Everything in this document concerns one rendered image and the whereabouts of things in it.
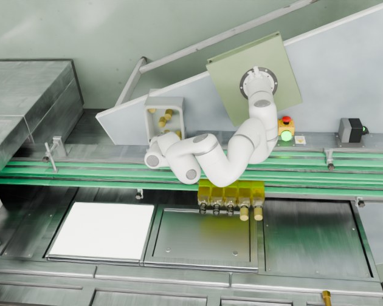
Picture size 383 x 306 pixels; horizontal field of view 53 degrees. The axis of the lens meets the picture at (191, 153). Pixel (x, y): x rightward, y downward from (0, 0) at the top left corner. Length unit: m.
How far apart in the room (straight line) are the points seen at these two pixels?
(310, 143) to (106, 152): 0.97
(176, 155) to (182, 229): 0.62
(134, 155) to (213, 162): 0.79
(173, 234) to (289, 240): 0.51
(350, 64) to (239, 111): 0.48
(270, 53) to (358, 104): 0.48
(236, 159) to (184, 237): 0.64
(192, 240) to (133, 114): 0.65
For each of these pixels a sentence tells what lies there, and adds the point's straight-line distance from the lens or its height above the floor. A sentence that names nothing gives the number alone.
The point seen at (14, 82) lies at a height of 0.40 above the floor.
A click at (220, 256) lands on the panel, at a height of 1.27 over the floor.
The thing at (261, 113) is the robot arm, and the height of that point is 1.12.
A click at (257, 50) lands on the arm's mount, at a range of 1.59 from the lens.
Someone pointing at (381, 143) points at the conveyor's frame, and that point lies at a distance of 1.87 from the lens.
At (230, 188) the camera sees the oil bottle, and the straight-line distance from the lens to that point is 1.71.
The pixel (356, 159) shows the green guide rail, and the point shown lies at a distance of 1.78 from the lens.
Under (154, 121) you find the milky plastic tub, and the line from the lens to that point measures 1.83.
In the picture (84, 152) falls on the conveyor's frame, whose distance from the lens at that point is 1.98.
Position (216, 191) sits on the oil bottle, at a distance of 1.69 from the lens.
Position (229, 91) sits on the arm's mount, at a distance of 1.65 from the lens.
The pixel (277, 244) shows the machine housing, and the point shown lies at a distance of 1.75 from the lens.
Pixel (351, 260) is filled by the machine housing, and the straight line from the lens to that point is 1.77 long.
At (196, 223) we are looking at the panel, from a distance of 1.78.
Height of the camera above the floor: 2.27
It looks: 52 degrees down
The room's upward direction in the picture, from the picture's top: 170 degrees counter-clockwise
